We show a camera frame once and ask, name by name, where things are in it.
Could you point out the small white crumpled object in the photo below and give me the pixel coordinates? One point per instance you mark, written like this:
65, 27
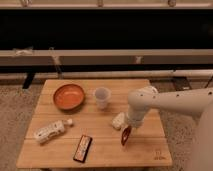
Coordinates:
118, 121

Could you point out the orange ceramic bowl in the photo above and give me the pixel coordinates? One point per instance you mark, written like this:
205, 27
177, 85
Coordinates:
68, 96

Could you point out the white plastic bottle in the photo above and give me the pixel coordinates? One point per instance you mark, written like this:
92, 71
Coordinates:
44, 134

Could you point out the dark chocolate bar package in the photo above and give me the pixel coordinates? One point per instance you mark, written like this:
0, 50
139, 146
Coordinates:
82, 148

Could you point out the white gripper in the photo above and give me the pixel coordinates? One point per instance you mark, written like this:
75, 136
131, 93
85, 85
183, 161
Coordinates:
134, 118

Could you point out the translucent plastic cup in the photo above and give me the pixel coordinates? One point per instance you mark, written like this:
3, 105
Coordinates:
102, 96

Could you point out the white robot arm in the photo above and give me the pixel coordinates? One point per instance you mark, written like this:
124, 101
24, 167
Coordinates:
197, 102

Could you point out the grey metal rail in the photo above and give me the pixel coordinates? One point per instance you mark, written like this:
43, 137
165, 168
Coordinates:
156, 57

